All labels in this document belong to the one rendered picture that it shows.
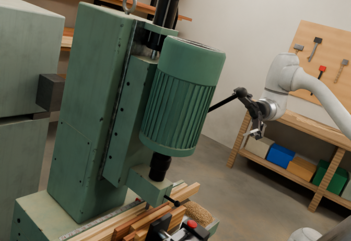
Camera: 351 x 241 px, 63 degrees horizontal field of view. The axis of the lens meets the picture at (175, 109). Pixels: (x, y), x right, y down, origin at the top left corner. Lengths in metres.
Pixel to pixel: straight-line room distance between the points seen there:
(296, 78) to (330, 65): 2.72
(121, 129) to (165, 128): 0.18
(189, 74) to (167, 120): 0.14
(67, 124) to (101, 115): 0.18
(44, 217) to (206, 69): 0.76
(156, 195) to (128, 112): 0.27
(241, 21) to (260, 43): 0.41
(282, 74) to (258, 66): 2.88
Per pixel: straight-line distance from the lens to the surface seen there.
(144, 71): 0.83
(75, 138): 1.03
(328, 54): 3.95
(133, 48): 0.87
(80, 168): 1.03
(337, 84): 3.94
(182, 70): 0.73
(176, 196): 1.13
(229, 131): 4.32
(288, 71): 1.23
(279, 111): 1.26
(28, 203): 1.21
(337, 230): 1.14
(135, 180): 0.96
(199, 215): 1.12
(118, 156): 0.94
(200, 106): 0.77
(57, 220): 1.14
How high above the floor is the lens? 1.56
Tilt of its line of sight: 17 degrees down
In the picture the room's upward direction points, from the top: 17 degrees clockwise
